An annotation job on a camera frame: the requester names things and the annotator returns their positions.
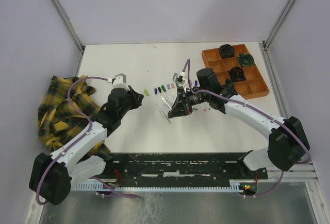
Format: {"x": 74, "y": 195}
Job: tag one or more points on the left aluminium frame post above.
{"x": 67, "y": 23}

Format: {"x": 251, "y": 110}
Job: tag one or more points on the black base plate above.
{"x": 178, "y": 169}

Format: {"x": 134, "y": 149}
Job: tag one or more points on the green blue rolled sock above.
{"x": 246, "y": 60}

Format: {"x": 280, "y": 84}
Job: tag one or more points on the black rolled sock top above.
{"x": 226, "y": 51}

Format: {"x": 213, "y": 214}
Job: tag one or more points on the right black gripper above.
{"x": 181, "y": 107}

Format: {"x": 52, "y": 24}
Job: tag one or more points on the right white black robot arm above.
{"x": 287, "y": 141}

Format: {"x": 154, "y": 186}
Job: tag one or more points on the aluminium frame post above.
{"x": 67, "y": 23}
{"x": 289, "y": 4}

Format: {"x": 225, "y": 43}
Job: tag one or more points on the dark green rolled sock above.
{"x": 229, "y": 83}

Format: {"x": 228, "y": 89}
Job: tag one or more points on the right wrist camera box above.
{"x": 181, "y": 80}

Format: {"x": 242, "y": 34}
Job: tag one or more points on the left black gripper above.
{"x": 137, "y": 98}

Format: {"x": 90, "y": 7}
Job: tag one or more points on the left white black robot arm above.
{"x": 54, "y": 175}

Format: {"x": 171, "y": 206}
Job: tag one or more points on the orange compartment tray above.
{"x": 253, "y": 87}

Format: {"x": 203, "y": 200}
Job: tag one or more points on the yellow capped highlighter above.
{"x": 166, "y": 102}

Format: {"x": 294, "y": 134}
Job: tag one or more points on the right aluminium frame post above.
{"x": 289, "y": 4}

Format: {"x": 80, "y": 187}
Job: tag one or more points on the black orange rolled sock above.
{"x": 237, "y": 74}

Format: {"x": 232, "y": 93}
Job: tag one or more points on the yellow plaid cloth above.
{"x": 59, "y": 114}

